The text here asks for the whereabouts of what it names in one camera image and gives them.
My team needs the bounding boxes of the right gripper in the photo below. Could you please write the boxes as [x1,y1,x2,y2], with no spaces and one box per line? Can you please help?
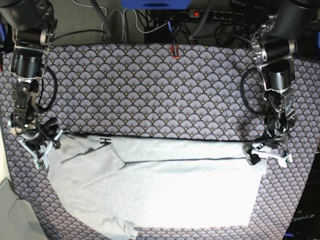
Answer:
[7,113,67,169]

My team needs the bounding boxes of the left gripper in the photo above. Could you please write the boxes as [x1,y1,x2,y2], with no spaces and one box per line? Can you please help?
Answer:
[251,112,293,168]

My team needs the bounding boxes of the light grey T-shirt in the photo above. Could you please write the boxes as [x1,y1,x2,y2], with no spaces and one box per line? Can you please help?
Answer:
[47,134,267,240]

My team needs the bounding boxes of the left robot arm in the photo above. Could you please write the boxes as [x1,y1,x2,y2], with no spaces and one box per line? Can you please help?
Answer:
[239,0,320,168]

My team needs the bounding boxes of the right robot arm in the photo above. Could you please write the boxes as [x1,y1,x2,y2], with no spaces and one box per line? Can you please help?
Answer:
[0,0,265,171]

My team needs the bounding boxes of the black OpenArm box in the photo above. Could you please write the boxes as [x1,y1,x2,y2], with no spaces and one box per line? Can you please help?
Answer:
[283,153,320,240]

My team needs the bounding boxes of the fan-patterned table cloth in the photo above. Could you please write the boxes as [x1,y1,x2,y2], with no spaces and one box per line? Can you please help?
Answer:
[0,42,320,240]

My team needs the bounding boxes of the white plastic bin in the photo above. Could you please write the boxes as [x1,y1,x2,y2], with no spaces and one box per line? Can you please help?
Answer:
[0,179,47,240]

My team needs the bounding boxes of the red table clamp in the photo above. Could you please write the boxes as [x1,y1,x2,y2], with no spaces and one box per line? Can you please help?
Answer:
[170,44,180,59]

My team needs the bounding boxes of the black power strip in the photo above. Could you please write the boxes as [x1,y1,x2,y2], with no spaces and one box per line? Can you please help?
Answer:
[175,9,245,22]

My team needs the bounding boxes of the black power adapter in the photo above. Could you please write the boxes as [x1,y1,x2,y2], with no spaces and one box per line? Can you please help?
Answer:
[144,25,172,44]

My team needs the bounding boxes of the blue box overhead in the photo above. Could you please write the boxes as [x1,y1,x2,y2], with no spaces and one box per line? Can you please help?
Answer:
[121,0,191,10]

